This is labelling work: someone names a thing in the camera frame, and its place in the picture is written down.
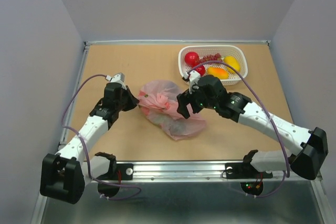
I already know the aluminium front rail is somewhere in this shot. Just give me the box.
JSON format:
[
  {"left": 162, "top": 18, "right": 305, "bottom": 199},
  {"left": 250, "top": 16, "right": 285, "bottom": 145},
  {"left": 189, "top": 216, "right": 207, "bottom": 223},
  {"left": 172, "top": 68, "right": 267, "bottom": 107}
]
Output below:
[{"left": 43, "top": 159, "right": 322, "bottom": 183}]

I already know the yellow lemon fruit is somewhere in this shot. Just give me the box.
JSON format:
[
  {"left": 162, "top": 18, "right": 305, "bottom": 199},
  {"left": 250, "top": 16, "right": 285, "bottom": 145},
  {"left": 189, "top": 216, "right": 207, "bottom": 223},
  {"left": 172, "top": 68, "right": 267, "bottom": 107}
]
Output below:
[{"left": 223, "top": 56, "right": 240, "bottom": 72}]

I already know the pink plastic bag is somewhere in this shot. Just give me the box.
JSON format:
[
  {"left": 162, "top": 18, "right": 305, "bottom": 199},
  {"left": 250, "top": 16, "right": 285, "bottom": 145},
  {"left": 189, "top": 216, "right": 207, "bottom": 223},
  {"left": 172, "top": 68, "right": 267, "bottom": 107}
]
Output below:
[{"left": 138, "top": 80, "right": 206, "bottom": 141}]

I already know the red apple upper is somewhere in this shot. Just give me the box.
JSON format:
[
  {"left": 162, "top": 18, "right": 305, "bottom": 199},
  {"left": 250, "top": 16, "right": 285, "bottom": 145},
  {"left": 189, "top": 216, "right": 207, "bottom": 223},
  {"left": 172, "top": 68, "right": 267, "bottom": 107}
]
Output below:
[{"left": 184, "top": 51, "right": 200, "bottom": 67}]

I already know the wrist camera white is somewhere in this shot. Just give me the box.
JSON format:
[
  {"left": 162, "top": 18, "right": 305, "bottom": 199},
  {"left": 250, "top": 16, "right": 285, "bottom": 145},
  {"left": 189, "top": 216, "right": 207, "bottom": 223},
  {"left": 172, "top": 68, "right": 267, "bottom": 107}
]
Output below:
[
  {"left": 183, "top": 70, "right": 201, "bottom": 94},
  {"left": 105, "top": 72, "right": 125, "bottom": 85}
]

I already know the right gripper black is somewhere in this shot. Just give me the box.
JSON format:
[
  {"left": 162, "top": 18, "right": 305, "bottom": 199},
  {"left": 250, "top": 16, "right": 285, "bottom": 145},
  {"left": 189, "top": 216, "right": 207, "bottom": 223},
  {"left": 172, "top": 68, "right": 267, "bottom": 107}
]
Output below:
[{"left": 177, "top": 84, "right": 217, "bottom": 118}]

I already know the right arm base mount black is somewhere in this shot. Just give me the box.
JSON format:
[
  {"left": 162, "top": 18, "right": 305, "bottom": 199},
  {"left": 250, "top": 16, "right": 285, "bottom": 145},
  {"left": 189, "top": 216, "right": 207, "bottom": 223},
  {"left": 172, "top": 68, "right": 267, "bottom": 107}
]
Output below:
[{"left": 222, "top": 150, "right": 273, "bottom": 179}]

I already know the white plastic basket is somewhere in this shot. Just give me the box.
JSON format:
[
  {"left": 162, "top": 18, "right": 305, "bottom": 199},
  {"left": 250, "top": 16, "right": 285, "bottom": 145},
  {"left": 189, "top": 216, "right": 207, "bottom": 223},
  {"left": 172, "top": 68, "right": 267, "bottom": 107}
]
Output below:
[{"left": 178, "top": 45, "right": 248, "bottom": 86}]

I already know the red apple lower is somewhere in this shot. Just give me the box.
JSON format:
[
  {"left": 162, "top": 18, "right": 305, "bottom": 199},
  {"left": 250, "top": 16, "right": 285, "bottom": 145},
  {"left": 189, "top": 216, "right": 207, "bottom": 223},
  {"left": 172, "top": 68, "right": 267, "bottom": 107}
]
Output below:
[{"left": 191, "top": 64, "right": 206, "bottom": 77}]

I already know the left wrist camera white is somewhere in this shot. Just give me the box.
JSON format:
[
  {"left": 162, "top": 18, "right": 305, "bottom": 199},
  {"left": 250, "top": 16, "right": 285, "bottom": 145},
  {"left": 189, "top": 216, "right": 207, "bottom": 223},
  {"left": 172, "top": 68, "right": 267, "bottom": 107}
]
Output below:
[{"left": 105, "top": 72, "right": 125, "bottom": 85}]

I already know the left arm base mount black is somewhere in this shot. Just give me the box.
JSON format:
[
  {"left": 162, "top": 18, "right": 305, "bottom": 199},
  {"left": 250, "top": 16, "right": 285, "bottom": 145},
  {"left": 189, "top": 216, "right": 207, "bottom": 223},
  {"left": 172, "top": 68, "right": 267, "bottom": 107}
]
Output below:
[{"left": 90, "top": 152, "right": 134, "bottom": 181}]

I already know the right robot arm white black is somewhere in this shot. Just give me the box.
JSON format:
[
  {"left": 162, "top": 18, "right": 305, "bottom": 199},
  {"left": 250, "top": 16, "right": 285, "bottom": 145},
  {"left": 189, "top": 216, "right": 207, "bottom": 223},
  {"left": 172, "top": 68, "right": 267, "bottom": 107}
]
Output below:
[{"left": 177, "top": 71, "right": 329, "bottom": 180}]

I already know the red apple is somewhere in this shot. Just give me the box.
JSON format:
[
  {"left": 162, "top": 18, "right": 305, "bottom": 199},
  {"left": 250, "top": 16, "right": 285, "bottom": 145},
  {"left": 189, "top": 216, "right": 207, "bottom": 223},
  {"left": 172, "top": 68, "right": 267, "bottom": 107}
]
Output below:
[
  {"left": 191, "top": 64, "right": 206, "bottom": 77},
  {"left": 184, "top": 51, "right": 200, "bottom": 67}
]

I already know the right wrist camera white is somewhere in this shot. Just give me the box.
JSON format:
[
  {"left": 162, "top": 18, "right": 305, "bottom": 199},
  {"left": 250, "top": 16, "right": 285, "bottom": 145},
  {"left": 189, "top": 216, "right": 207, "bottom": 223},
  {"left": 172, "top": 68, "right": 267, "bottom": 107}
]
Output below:
[{"left": 183, "top": 70, "right": 201, "bottom": 94}]

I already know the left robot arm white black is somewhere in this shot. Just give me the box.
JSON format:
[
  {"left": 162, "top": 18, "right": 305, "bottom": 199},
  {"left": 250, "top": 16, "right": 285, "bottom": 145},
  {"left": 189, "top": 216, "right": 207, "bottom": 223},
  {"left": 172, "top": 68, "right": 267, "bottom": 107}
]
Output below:
[{"left": 40, "top": 81, "right": 138, "bottom": 204}]

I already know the red grape bunch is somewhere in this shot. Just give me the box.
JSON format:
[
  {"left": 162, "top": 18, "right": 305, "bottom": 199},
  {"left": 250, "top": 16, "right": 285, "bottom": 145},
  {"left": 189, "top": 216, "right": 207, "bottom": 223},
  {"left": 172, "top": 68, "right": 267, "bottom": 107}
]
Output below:
[{"left": 198, "top": 53, "right": 222, "bottom": 63}]

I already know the orange yellow mango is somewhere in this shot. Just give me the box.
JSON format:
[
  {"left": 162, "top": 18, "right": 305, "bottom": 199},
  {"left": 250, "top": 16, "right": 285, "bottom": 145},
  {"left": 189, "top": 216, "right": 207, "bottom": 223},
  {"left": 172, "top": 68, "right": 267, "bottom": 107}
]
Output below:
[{"left": 207, "top": 67, "right": 229, "bottom": 80}]

